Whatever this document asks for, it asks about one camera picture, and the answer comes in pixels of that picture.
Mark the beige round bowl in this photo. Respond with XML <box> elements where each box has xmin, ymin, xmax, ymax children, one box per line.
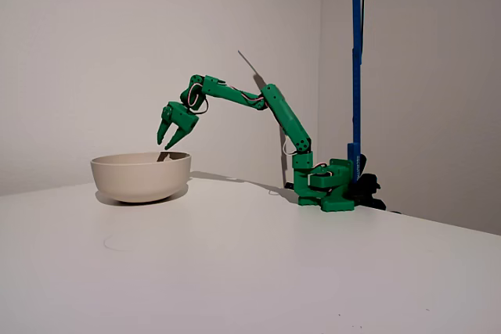
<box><xmin>90</xmin><ymin>151</ymin><xmax>193</xmax><ymax>204</ymax></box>

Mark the blue camera pole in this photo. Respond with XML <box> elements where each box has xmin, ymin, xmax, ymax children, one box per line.
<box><xmin>350</xmin><ymin>0</ymin><xmax>366</xmax><ymax>185</ymax></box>

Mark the black cable on pole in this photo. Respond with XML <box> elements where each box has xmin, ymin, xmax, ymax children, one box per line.
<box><xmin>358</xmin><ymin>0</ymin><xmax>368</xmax><ymax>143</ymax></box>

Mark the black table clamp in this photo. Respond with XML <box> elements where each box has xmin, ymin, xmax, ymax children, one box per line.
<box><xmin>347</xmin><ymin>153</ymin><xmax>387</xmax><ymax>210</ymax></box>

